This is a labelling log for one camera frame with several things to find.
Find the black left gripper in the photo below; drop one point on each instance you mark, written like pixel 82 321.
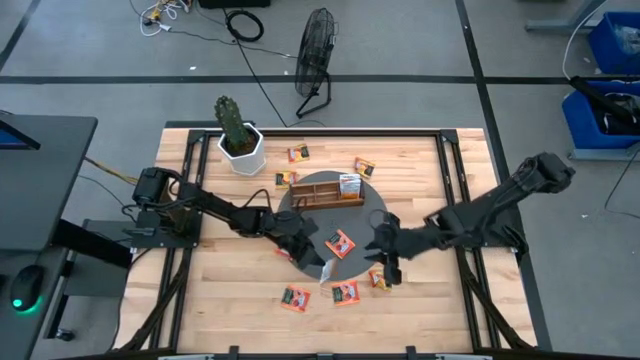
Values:
pixel 285 227

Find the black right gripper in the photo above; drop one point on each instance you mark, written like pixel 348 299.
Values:
pixel 412 240

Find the red orange tea packet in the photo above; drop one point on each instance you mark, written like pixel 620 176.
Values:
pixel 340 244
pixel 281 253
pixel 346 293
pixel 295 299

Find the white orange tea packet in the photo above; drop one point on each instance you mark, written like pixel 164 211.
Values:
pixel 350 180
pixel 351 193
pixel 327 272

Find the orange snack packet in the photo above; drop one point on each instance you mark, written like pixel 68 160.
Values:
pixel 285 179
pixel 375 280
pixel 298 153

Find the yellow green tea packet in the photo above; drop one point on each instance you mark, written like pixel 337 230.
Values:
pixel 364 167

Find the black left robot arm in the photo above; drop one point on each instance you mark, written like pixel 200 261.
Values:
pixel 215 205

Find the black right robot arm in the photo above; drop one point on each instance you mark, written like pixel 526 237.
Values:
pixel 500 205

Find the brown wooden tea organizer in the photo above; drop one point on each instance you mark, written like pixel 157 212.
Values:
pixel 320 205

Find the grey round placemat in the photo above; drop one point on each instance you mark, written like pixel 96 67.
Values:
pixel 350 225

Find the white hexagonal plant pot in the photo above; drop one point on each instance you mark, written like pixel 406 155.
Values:
pixel 247 162

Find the black floor fan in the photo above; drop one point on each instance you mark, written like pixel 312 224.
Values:
pixel 314 55

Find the black desk base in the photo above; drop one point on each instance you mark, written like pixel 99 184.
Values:
pixel 90 242

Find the blue bin with black parts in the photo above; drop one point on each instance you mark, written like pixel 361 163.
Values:
pixel 580 125

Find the black computer case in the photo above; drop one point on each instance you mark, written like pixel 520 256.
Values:
pixel 232 3

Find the black bar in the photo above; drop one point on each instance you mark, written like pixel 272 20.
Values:
pixel 595 97

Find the black desk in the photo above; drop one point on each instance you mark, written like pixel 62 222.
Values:
pixel 45 185

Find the black computer mouse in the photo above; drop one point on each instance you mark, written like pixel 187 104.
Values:
pixel 26 285

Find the blue bin with clear plastic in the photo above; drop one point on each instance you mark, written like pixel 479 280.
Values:
pixel 607 50

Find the black monitor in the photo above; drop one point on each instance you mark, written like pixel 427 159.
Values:
pixel 12 139

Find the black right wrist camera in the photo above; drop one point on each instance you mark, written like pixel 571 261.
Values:
pixel 392 274

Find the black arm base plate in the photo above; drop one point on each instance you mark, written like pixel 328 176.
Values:
pixel 150 240
pixel 500 237

